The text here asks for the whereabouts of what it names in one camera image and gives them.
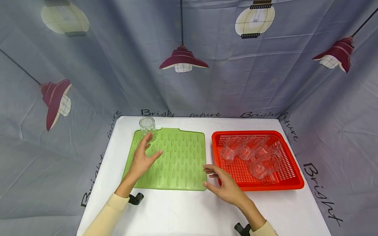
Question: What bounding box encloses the person's left forearm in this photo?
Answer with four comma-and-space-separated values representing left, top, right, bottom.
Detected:
83, 178, 139, 236

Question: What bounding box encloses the person's right hand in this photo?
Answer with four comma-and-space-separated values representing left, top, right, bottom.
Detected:
202, 164, 248, 208

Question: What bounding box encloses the pile of clear glasses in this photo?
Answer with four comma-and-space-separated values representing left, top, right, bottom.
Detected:
219, 134, 284, 185

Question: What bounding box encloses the green ribbed drying mat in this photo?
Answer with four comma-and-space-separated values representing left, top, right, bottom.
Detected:
122, 127, 208, 191

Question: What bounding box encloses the person's left hand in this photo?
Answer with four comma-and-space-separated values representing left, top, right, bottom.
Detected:
127, 133, 164, 188

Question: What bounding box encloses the red perforated plastic tray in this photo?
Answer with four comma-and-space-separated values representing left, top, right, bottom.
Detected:
211, 130, 305, 191

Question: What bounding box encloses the person's right forearm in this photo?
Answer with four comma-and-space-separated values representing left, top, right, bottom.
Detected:
238, 197, 280, 236

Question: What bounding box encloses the clear glass cup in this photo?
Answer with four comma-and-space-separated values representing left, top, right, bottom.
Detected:
139, 117, 157, 143

